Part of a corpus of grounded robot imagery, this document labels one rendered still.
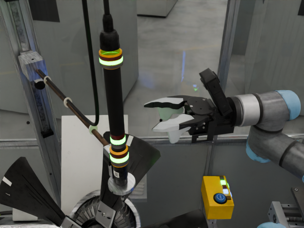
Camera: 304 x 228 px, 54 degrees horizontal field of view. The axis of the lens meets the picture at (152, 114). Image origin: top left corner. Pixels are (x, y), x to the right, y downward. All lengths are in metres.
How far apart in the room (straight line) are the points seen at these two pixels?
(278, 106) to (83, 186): 0.78
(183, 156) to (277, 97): 1.04
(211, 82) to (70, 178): 0.76
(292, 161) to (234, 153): 1.01
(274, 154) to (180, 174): 1.08
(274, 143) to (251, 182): 1.20
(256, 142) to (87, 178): 0.67
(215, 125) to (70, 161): 0.67
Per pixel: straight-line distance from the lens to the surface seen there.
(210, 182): 1.32
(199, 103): 0.68
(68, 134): 1.20
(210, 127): 0.68
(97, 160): 1.18
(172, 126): 0.62
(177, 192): 1.92
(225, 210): 1.28
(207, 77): 0.62
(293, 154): 0.76
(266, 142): 0.78
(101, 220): 1.00
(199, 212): 1.04
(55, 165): 1.60
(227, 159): 1.77
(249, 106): 0.70
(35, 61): 1.16
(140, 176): 0.90
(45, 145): 1.52
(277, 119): 0.75
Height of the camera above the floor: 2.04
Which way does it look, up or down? 35 degrees down
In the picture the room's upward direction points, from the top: straight up
